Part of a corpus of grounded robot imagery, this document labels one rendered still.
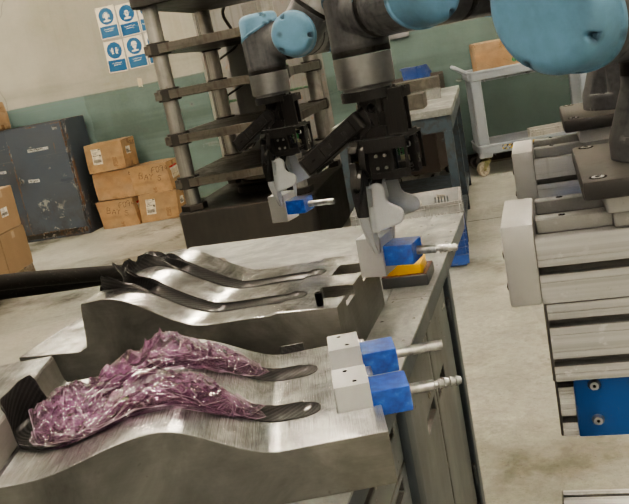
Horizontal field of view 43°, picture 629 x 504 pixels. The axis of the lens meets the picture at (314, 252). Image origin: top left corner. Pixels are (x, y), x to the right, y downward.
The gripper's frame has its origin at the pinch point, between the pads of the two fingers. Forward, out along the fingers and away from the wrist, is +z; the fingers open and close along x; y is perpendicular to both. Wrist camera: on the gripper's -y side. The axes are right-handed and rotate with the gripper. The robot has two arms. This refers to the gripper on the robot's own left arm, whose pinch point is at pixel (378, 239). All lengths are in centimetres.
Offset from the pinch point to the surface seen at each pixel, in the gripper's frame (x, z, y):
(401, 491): 4.6, 41.8, -5.6
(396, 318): 9.6, 15.1, -3.4
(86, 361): -15.6, 10.5, -41.8
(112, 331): -14.8, 6.4, -36.3
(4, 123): 500, -25, -571
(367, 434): -36.3, 9.6, 10.1
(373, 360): -20.1, 9.1, 4.9
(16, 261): 316, 72, -408
